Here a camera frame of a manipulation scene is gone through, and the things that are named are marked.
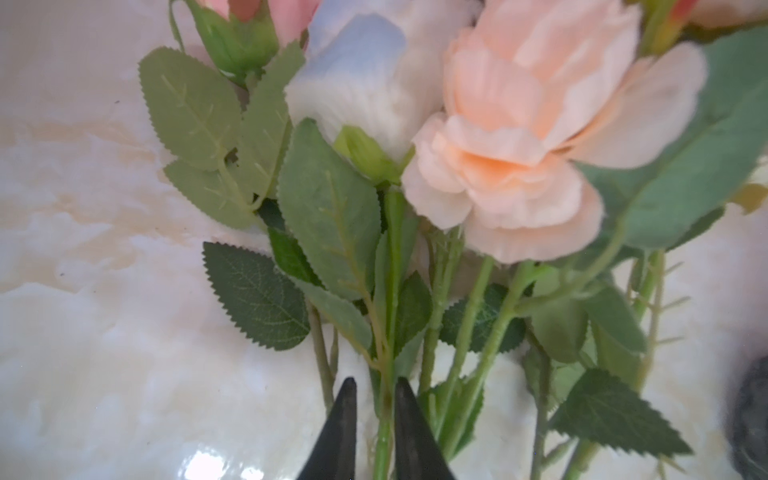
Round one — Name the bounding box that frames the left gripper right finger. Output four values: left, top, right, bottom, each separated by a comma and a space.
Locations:
394, 377, 456, 480

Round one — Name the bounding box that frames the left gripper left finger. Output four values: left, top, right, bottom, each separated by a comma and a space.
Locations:
297, 377, 357, 480

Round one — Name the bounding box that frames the red grey glass vase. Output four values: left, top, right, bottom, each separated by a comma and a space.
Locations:
729, 356, 767, 480

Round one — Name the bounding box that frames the peach spray rose stem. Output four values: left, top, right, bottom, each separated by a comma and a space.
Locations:
402, 1, 767, 479

